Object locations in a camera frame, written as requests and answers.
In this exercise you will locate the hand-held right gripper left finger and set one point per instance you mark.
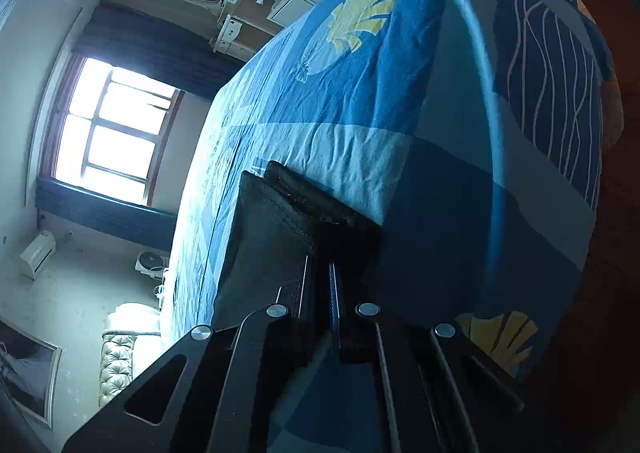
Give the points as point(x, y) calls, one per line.
point(306, 283)

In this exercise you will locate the black pants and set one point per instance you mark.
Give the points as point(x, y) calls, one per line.
point(280, 233)

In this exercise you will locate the wood-framed window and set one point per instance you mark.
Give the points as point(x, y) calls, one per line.
point(115, 128)

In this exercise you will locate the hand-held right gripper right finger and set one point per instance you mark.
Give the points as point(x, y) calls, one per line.
point(334, 293)

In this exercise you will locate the white wall air conditioner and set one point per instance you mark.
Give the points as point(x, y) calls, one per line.
point(37, 253)

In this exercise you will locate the framed wall picture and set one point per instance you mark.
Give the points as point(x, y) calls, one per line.
point(30, 373)

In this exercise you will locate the blue printed bed sheet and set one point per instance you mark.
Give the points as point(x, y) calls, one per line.
point(350, 98)

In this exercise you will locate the dark blue curtain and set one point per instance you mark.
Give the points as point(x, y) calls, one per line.
point(150, 48)
point(100, 213)

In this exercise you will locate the tufted cream headboard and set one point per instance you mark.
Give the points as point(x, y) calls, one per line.
point(120, 368)

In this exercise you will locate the small white fan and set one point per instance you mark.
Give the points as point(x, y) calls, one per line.
point(150, 263)

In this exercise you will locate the white vanity dresser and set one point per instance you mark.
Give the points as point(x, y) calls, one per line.
point(232, 35)

